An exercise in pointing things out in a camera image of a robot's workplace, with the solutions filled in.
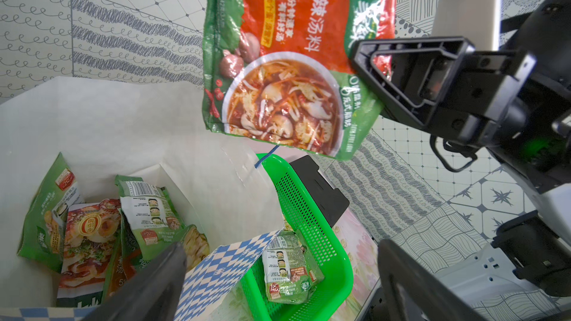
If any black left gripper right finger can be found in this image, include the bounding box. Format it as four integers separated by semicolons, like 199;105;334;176
378;239;483;320

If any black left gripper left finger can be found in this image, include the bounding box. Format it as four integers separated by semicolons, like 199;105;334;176
84;242;187;321

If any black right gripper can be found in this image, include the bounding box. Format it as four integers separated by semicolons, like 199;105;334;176
349;37;535;143

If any yellow green condiment packet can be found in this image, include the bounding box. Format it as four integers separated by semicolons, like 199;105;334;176
17;154;85;273

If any red hot sour soup packet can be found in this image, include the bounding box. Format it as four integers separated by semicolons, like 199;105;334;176
202;0;396;161

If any blue checkered paper bag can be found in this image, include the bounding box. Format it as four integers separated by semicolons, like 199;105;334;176
0;75;286;321

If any green brown mushroom soup packet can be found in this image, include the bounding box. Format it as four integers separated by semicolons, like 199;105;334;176
181;225;211;271

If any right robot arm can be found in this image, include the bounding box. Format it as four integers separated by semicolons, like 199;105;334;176
349;0;570;320

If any green plastic basket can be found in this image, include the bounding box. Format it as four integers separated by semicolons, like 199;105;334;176
241;155;354;321

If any black plastic tool case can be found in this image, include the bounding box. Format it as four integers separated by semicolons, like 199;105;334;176
290;155;349;227

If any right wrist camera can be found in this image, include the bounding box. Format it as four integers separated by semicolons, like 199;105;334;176
431;0;501;51

